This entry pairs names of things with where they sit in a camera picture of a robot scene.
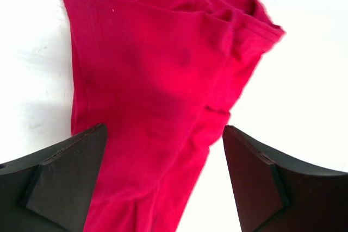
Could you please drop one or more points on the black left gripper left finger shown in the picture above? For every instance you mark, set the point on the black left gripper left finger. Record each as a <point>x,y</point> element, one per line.
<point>51,189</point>

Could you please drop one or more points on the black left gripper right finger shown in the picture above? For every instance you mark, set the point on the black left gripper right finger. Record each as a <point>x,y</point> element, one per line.
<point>274,191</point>

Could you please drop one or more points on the magenta t shirt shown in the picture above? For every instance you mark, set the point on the magenta t shirt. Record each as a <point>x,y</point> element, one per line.
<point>162,75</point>

